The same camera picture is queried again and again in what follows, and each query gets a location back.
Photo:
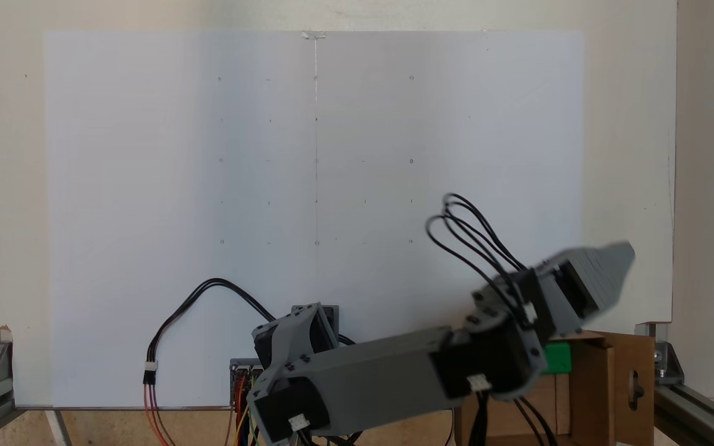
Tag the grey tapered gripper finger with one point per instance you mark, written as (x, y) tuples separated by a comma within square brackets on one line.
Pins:
[(605, 269)]

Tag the white paper sheet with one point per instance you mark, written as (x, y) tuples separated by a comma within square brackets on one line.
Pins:
[(115, 186)]

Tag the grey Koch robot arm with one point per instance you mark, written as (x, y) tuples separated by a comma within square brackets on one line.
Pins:
[(382, 378)]

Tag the clear tape piece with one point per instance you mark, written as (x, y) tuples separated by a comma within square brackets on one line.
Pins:
[(313, 34)]

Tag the green die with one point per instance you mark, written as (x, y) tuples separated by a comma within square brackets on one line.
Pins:
[(558, 359)]

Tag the brown cardboard box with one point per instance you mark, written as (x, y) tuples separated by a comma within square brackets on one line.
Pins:
[(592, 396)]

